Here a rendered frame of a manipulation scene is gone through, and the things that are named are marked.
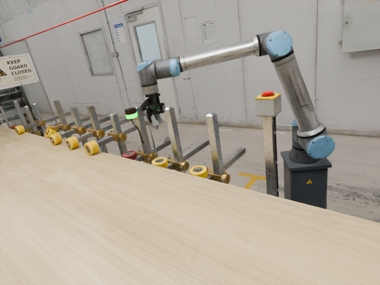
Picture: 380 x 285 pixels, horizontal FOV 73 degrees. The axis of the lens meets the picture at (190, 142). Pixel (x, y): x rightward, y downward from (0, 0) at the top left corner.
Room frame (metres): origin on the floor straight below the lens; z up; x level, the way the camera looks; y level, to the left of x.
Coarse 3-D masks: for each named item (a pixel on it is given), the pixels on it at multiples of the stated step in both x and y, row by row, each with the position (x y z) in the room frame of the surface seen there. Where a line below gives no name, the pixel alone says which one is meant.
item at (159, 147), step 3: (168, 141) 1.57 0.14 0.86; (159, 144) 1.53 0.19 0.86; (162, 144) 1.53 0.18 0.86; (165, 144) 1.55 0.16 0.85; (168, 144) 1.56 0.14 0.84; (153, 147) 1.50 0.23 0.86; (156, 147) 1.49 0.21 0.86; (159, 147) 1.51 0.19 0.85; (162, 147) 1.52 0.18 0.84; (153, 150) 1.47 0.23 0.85; (138, 156) 1.40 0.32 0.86; (141, 156) 1.40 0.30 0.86; (135, 159) 1.36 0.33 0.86; (138, 159) 1.37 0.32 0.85; (141, 159) 1.39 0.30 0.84
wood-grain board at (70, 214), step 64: (0, 128) 2.72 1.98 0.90; (0, 192) 1.15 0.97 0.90; (64, 192) 1.03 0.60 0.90; (128, 192) 0.93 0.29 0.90; (192, 192) 0.85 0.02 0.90; (256, 192) 0.78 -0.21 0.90; (0, 256) 0.67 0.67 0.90; (64, 256) 0.62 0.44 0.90; (128, 256) 0.58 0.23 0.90; (192, 256) 0.54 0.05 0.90; (256, 256) 0.50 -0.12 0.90; (320, 256) 0.47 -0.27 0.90
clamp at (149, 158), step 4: (136, 152) 1.44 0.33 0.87; (140, 152) 1.43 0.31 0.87; (152, 152) 1.40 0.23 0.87; (144, 156) 1.39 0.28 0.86; (148, 156) 1.37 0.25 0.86; (152, 156) 1.36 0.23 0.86; (156, 156) 1.39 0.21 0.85; (144, 160) 1.39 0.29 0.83; (148, 160) 1.36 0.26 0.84; (152, 160) 1.36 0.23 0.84
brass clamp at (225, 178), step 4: (208, 168) 1.13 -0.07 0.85; (208, 172) 1.08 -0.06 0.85; (212, 172) 1.08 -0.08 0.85; (224, 172) 1.06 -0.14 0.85; (212, 176) 1.06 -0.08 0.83; (216, 176) 1.05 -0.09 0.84; (220, 176) 1.03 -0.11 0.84; (224, 176) 1.03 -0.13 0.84; (228, 176) 1.04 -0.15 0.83; (216, 180) 1.05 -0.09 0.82; (220, 180) 1.03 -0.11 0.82; (224, 180) 1.02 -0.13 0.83; (228, 180) 1.04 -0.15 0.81
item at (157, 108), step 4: (148, 96) 1.39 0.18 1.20; (152, 96) 1.39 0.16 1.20; (156, 96) 1.38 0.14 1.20; (152, 100) 1.41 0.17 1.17; (156, 100) 1.38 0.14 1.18; (148, 104) 1.43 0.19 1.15; (152, 104) 1.41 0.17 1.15; (156, 104) 1.38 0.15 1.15; (160, 104) 1.39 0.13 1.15; (164, 104) 1.41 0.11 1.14; (148, 108) 1.41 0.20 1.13; (152, 108) 1.38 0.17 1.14; (156, 108) 1.39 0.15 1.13; (160, 108) 1.40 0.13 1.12; (152, 112) 1.40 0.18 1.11; (156, 112) 1.37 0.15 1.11; (160, 112) 1.39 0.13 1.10; (164, 112) 1.41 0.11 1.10
